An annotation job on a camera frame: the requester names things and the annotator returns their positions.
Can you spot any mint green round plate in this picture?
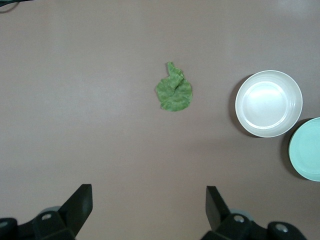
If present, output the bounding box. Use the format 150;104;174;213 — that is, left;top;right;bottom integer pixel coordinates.
288;116;320;182

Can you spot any beige round plate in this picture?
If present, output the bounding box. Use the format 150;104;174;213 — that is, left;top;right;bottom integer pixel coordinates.
234;69;304;138

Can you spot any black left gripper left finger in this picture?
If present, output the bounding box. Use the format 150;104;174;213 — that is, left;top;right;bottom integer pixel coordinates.
32;184;93;240

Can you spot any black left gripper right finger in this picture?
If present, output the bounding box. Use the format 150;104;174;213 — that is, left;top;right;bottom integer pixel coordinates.
201;185;254;240

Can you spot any green lettuce leaf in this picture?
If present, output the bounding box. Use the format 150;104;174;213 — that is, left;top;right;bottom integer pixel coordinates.
154;61;194;113

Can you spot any dark cable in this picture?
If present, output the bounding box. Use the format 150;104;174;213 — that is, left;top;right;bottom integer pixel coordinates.
0;0;24;14

